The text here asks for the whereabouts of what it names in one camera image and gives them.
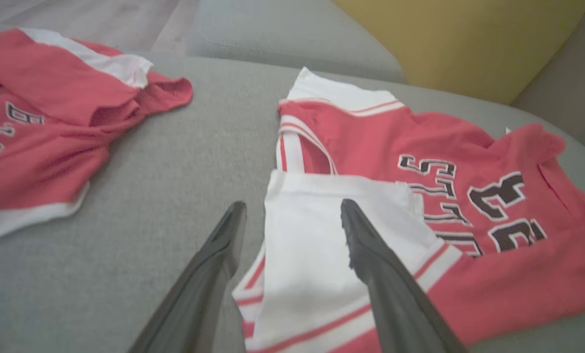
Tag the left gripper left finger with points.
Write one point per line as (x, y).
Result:
(206, 284)

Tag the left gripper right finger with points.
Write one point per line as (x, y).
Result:
(390, 294)

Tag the red white basketball jersey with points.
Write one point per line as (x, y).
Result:
(518, 294)

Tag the red white basketball shorts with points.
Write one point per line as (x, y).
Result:
(52, 73)

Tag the large grey sofa seat cushion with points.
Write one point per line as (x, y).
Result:
(174, 171)

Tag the yellow sofa backrest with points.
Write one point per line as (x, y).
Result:
(459, 44)

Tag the grey sofa back cushion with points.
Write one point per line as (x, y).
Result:
(282, 34)
(576, 88)

